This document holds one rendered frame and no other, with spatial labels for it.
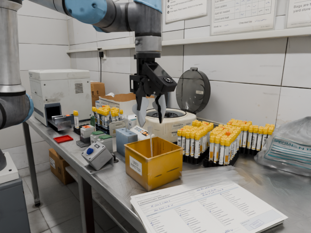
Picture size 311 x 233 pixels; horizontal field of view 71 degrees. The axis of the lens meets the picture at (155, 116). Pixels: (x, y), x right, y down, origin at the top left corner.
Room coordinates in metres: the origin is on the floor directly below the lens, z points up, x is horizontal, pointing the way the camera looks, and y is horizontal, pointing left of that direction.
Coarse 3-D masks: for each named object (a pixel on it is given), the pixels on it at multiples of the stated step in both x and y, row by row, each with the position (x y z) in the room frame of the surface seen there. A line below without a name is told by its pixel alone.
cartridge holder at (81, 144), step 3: (81, 138) 0.90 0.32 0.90; (84, 138) 0.88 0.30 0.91; (87, 138) 0.89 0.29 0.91; (78, 141) 0.90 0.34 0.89; (81, 141) 0.90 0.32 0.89; (84, 141) 0.88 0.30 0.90; (87, 141) 0.89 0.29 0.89; (90, 141) 0.90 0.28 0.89; (78, 144) 0.88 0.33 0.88; (81, 144) 0.87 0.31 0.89; (84, 144) 0.88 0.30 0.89; (87, 144) 0.88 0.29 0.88; (90, 144) 0.89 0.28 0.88
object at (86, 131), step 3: (84, 126) 0.92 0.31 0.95; (87, 126) 0.92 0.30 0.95; (90, 126) 0.92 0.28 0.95; (81, 129) 0.90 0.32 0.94; (84, 129) 0.90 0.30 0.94; (87, 129) 0.90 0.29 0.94; (90, 129) 0.90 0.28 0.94; (93, 129) 0.91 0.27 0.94; (81, 132) 0.90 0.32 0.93; (84, 132) 0.89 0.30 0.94; (87, 132) 0.89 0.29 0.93; (90, 132) 0.90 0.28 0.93; (81, 135) 0.91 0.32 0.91; (84, 135) 0.88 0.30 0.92; (87, 135) 0.89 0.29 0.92
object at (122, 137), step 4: (124, 128) 0.82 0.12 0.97; (116, 132) 0.80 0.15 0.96; (120, 132) 0.77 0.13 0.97; (124, 132) 0.77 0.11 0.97; (128, 132) 0.77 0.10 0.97; (132, 132) 0.77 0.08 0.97; (116, 136) 0.80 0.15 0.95; (120, 136) 0.77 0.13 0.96; (124, 136) 0.74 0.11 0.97; (128, 136) 0.73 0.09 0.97; (132, 136) 0.74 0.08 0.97; (136, 136) 0.74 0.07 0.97; (116, 140) 0.80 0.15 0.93; (120, 140) 0.77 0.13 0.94; (124, 140) 0.75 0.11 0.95; (128, 140) 0.73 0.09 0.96; (132, 140) 0.74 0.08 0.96; (136, 140) 0.74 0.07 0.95; (116, 144) 0.81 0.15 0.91; (120, 144) 0.77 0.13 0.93; (120, 148) 0.78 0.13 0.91; (124, 148) 0.75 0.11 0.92; (116, 152) 0.79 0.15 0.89; (120, 152) 0.78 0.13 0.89; (124, 152) 0.75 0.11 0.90; (120, 156) 0.76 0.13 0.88; (124, 156) 0.75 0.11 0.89; (124, 160) 0.72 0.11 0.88
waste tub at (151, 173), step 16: (128, 144) 0.65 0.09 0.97; (144, 144) 0.69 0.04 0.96; (160, 144) 0.71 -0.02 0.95; (128, 160) 0.63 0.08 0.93; (144, 160) 0.56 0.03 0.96; (160, 160) 0.57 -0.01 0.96; (176, 160) 0.61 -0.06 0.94; (144, 176) 0.56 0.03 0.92; (160, 176) 0.57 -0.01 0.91; (176, 176) 0.61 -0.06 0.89
